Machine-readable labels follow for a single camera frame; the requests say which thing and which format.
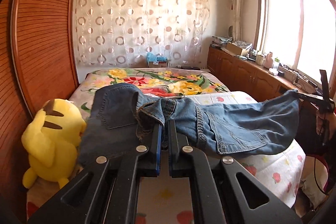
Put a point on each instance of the wooden louvered wardrobe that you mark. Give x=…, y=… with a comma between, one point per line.
x=37, y=64

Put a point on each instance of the white strawberry print blanket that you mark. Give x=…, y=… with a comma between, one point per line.
x=167, y=200

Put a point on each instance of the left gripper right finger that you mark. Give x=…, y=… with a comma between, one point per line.
x=222, y=190

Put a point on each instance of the circle pattern sheer curtain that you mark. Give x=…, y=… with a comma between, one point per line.
x=123, y=33

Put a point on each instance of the floral bed cover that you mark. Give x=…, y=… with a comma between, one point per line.
x=155, y=82

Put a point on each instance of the window with wooden frame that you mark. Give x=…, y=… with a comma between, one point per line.
x=300, y=34

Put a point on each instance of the cardboard box on cabinet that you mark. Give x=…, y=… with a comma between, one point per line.
x=241, y=50

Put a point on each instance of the white cup on cabinet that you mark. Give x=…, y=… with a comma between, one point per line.
x=259, y=59

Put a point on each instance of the blue denim pants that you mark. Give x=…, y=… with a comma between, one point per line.
x=122, y=117

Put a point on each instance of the blue item on box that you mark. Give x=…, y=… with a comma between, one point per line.
x=155, y=59

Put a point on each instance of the wooden low cabinet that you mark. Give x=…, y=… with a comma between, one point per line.
x=246, y=76

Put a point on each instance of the yellow Pikachu plush toy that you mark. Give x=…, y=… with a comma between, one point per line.
x=51, y=140

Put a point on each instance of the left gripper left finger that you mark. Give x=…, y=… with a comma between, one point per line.
x=105, y=191

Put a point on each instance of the pink bottle on cabinet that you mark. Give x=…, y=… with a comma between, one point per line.
x=268, y=61

